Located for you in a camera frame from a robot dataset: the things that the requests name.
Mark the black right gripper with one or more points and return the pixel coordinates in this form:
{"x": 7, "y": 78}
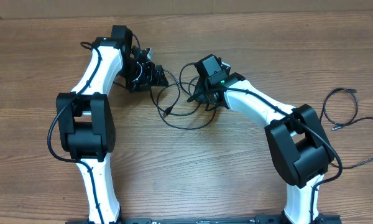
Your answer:
{"x": 199, "y": 94}

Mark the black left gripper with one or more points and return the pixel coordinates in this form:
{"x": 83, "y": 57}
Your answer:
{"x": 151, "y": 77}

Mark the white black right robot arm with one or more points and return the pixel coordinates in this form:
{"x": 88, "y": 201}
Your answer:
{"x": 298, "y": 145}

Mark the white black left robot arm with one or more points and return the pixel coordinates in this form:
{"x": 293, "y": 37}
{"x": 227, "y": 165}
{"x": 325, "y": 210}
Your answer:
{"x": 83, "y": 131}

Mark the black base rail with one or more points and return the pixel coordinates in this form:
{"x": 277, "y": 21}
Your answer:
{"x": 202, "y": 221}

